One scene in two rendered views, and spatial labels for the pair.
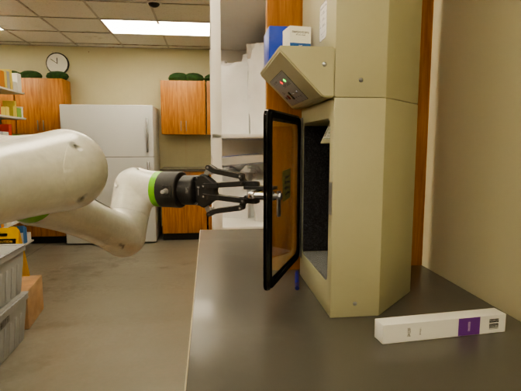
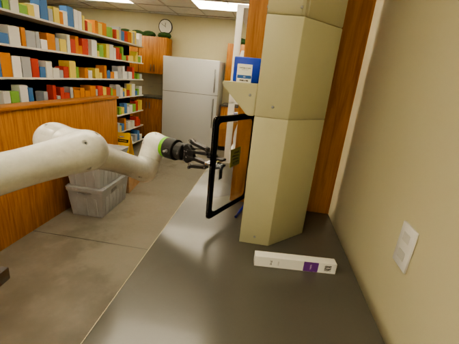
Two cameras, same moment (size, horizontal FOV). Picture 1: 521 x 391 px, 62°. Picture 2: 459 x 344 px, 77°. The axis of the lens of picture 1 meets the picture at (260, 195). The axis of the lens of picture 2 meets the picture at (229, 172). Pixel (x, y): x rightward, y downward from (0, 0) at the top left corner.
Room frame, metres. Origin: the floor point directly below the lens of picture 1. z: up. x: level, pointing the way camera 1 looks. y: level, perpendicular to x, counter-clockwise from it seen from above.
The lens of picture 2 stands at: (-0.03, -0.30, 1.52)
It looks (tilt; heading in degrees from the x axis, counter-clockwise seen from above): 18 degrees down; 13
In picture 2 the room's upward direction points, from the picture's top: 6 degrees clockwise
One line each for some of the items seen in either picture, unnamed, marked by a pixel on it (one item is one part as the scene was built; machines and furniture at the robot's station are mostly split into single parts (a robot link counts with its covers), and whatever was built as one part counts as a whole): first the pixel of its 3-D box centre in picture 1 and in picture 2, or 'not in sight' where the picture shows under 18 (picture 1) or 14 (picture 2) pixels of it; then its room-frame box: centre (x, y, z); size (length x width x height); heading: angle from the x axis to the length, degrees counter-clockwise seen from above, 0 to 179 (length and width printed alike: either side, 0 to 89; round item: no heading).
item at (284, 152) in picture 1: (283, 195); (231, 163); (1.07, -0.06, 1.19); 0.30 x 0.01 x 0.40; 162
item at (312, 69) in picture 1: (291, 82); (242, 96); (1.05, -0.08, 1.46); 0.32 x 0.11 x 0.10; 7
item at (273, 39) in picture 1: (285, 49); (247, 70); (1.15, -0.06, 1.56); 0.10 x 0.10 x 0.09; 7
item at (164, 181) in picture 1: (173, 189); (172, 149); (1.10, 0.22, 1.20); 0.12 x 0.06 x 0.09; 162
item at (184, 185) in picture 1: (200, 190); (186, 152); (1.08, 0.15, 1.20); 0.09 x 0.07 x 0.08; 72
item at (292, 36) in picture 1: (296, 43); (244, 73); (1.01, -0.08, 1.54); 0.05 x 0.05 x 0.06; 15
